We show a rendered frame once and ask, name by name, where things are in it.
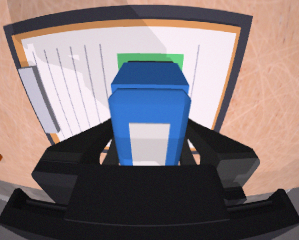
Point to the blue self-inking stamp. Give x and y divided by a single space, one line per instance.
149 108

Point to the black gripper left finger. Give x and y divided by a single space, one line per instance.
87 146

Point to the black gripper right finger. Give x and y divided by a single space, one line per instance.
234 161

